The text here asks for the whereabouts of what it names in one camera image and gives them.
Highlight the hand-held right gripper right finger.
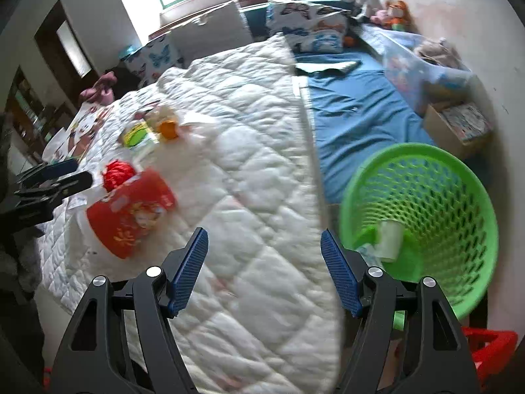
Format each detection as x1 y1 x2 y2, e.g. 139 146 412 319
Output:
321 230 480 394

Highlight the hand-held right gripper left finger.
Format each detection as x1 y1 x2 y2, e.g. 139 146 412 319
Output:
51 227 210 394

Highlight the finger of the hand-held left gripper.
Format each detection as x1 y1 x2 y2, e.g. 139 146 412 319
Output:
14 171 93 208
18 158 79 186

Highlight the red snack packet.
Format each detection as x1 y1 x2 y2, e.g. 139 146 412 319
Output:
86 169 178 259

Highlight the green plastic basket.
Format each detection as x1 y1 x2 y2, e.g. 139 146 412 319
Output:
338 143 499 331

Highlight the pale crumpled wrapper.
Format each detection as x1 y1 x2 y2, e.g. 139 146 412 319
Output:
355 242 384 269

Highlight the printed cartoon cloth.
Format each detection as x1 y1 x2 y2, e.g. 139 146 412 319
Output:
43 102 116 165

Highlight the red crumpled wrapper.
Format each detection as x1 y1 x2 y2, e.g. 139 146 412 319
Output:
102 161 136 191

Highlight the white paper cup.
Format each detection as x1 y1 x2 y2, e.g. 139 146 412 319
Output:
375 221 405 260

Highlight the wooden shelf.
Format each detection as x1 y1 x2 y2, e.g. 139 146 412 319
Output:
4 66 54 140

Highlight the green yellow packet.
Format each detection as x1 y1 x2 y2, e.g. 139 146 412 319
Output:
121 121 158 150

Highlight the pink plush toy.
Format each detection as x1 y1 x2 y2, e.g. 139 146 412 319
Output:
80 71 117 105

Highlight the orange peel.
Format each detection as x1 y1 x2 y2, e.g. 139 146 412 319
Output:
158 119 180 141

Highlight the white quilted blanket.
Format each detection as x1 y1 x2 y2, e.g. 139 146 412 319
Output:
39 33 349 394

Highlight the dark doorway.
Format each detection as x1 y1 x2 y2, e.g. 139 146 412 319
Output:
35 0 95 78

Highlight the white tissue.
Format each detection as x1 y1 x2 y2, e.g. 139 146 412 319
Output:
178 113 220 134

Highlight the small butterfly print pillow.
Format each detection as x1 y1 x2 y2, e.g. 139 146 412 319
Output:
123 33 183 87

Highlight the white patterned mattress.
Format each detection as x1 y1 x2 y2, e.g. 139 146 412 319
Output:
293 76 329 206

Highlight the blue bedsheet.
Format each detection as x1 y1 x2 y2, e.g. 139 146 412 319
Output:
293 47 435 206

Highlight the red plastic stool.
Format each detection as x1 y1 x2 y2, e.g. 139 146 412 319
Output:
461 326 519 384

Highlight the cardboard box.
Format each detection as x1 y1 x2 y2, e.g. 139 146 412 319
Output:
423 100 495 159

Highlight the illustrated book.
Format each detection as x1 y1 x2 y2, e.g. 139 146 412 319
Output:
441 104 491 140

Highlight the white pillow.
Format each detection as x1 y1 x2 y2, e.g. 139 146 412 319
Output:
170 1 255 66

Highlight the folded white teal cloth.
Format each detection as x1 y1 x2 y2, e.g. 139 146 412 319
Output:
295 59 364 78

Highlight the clear storage bin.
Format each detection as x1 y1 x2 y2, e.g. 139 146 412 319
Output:
381 31 472 111

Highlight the beige cloth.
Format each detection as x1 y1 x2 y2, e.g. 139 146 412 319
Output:
414 38 464 68

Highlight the patterned pale blue cloth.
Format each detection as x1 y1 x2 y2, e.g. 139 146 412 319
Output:
361 24 425 56

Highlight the large butterfly print pillow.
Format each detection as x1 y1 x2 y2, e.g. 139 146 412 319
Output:
266 0 353 54

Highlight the orange plush toy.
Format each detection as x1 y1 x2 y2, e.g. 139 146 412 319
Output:
386 2 411 29

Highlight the black white cow plush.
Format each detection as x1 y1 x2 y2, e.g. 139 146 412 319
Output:
355 0 384 23

